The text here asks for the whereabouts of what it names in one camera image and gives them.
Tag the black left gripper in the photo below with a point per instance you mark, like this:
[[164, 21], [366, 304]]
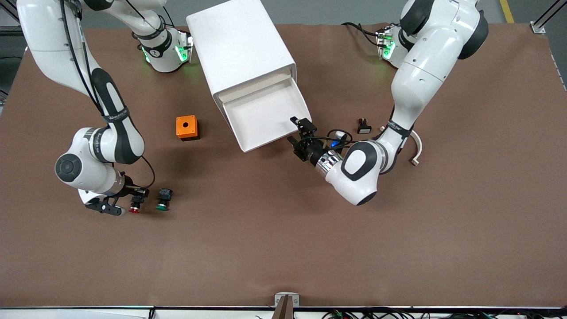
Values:
[[308, 149]]

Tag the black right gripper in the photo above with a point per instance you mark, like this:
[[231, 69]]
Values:
[[130, 187]]

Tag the red push button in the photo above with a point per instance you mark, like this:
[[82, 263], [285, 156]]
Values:
[[134, 209]]

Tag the white plastic drawer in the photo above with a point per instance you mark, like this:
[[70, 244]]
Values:
[[261, 119]]

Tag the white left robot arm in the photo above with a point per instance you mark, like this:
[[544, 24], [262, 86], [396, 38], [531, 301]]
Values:
[[425, 66]]

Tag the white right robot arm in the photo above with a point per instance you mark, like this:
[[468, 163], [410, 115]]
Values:
[[44, 35]]

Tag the green push button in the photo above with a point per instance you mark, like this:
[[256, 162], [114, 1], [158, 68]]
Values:
[[164, 199]]

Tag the white drawer cabinet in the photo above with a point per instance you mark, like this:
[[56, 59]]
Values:
[[239, 44]]

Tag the brown table mat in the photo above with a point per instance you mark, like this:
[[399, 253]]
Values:
[[283, 243]]

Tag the brown mounting bar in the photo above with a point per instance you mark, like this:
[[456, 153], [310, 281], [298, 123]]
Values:
[[285, 311]]

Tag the black switch with white face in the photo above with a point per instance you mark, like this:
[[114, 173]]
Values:
[[364, 127]]

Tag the orange button enclosure box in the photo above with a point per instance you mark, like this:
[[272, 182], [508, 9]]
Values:
[[192, 133]]

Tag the white curved plastic bracket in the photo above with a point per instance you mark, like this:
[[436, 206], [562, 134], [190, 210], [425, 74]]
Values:
[[418, 148]]

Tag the grey metal bracket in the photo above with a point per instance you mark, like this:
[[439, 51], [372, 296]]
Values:
[[279, 301]]

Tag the aluminium frame profile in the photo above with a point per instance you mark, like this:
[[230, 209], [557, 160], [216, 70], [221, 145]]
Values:
[[9, 30]]

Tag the aluminium frame post with foot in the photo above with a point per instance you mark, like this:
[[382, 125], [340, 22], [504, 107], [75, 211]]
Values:
[[538, 29]]

